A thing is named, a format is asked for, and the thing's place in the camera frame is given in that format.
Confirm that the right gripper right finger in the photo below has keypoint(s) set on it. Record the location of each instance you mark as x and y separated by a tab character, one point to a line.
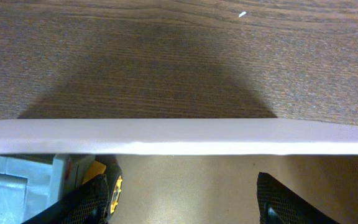
280	205

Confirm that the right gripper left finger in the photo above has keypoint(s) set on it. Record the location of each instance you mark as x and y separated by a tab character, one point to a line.
88	204

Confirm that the yellow grey dump truck toy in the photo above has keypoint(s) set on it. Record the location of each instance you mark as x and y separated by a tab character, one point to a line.
29	184

